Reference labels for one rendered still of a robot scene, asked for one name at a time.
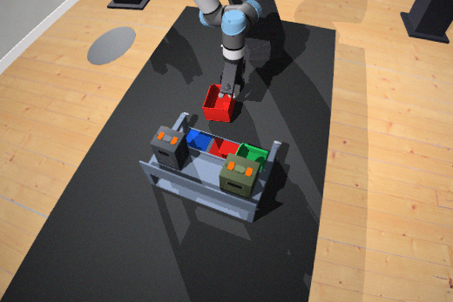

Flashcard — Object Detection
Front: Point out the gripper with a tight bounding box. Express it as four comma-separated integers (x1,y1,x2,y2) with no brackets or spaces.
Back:
223,56,246,100

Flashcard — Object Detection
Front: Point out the grey metal shelf rack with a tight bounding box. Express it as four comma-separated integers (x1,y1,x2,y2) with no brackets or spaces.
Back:
139,112,281,223

